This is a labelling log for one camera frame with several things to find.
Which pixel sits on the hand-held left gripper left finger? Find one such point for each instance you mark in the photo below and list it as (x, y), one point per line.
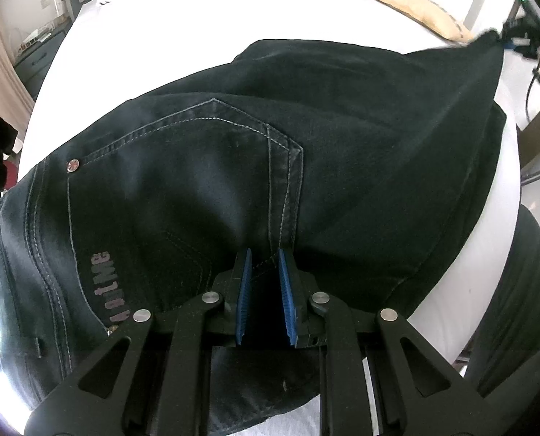
(242, 302)

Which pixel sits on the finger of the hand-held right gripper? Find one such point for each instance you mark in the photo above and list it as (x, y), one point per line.
(515, 29)
(515, 47)

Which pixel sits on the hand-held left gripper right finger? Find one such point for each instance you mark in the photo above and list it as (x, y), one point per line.
(286, 302)

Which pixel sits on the black denim pants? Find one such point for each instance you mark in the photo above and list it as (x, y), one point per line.
(342, 122)

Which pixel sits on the yellow pillow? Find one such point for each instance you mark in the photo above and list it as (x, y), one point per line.
(420, 9)

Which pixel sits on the person's leg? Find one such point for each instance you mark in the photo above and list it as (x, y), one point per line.
(515, 304)

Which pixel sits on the pink and white stand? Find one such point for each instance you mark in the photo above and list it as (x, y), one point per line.
(10, 170)

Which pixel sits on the bed with white sheet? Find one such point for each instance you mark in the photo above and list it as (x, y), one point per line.
(161, 32)

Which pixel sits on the grey nightstand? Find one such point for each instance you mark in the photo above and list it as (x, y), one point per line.
(40, 70)

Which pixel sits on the clear tray with small things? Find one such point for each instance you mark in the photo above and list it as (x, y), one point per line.
(36, 38)

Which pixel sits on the wall socket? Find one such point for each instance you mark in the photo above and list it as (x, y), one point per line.
(51, 1)

